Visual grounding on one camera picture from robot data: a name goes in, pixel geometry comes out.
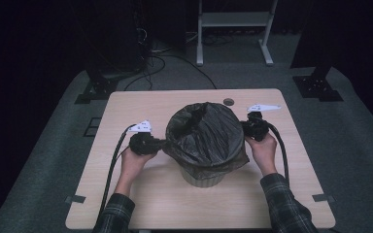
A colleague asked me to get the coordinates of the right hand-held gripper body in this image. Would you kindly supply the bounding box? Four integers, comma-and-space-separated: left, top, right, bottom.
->
243, 103, 282, 143

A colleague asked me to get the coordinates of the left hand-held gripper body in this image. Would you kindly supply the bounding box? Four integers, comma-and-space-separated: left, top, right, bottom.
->
126, 119, 159, 156

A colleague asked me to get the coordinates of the black plastic trash bag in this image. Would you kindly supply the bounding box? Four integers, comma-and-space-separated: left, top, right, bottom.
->
161, 101, 251, 183

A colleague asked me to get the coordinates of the green ribbed trash bin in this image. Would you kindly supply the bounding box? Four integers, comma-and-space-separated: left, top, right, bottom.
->
179, 166, 228, 189

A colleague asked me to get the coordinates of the person's left hand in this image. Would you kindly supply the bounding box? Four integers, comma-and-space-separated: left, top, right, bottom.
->
119, 147, 158, 183

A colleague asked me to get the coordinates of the person's right hand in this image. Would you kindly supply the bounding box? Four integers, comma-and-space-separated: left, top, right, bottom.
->
244, 132, 278, 176

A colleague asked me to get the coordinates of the black metal stand base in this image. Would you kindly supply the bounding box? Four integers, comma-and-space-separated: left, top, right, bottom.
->
291, 64, 344, 103
74, 66, 119, 105

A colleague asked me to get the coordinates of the grey tape strip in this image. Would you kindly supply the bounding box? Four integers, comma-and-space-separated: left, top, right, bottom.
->
65, 194, 86, 205
312, 193, 336, 204

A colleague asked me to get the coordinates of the dark cabinet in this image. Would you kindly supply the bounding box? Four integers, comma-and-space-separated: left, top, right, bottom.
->
86, 0, 150, 74

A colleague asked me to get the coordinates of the right hand-held gripper black cable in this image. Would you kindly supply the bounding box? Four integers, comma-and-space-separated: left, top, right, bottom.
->
266, 121, 290, 187

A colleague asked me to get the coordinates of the long black floor cable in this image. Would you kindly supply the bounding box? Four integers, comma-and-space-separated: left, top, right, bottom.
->
123, 52, 218, 91

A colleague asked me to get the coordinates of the white metal stand frame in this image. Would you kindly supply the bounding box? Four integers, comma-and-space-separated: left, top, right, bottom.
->
196, 0, 279, 67

